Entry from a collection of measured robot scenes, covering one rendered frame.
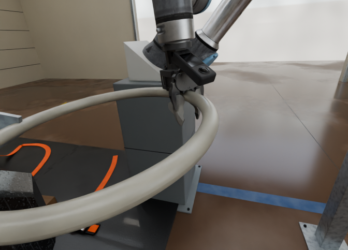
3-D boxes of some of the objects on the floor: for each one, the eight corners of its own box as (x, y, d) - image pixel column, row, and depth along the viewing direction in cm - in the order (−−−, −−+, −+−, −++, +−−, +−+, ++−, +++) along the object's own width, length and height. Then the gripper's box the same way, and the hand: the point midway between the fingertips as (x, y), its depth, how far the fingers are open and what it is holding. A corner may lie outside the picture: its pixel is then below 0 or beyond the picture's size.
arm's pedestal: (150, 159, 178) (139, 69, 143) (202, 166, 164) (203, 69, 129) (124, 200, 134) (98, 85, 100) (190, 214, 121) (188, 87, 86)
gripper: (185, 41, 52) (192, 111, 60) (146, 47, 47) (160, 122, 55) (205, 39, 45) (210, 117, 54) (162, 45, 40) (175, 132, 48)
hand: (190, 118), depth 51 cm, fingers closed on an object, 5 cm apart
